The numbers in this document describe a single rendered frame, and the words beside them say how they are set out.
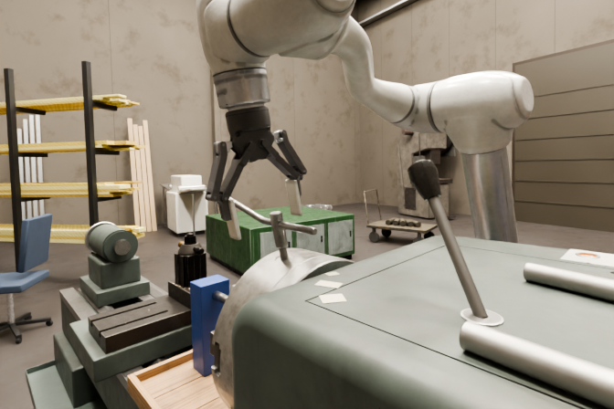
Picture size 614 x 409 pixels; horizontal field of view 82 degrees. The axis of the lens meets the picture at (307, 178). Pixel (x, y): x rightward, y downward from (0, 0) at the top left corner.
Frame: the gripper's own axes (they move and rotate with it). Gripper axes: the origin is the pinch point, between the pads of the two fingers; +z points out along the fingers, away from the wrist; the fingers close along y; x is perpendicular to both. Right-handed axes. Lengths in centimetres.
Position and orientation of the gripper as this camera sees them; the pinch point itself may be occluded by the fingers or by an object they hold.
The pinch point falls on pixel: (267, 219)
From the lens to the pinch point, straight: 64.8
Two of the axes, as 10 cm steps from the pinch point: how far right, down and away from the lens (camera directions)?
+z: 1.6, 9.7, 1.8
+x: 6.4, 0.4, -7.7
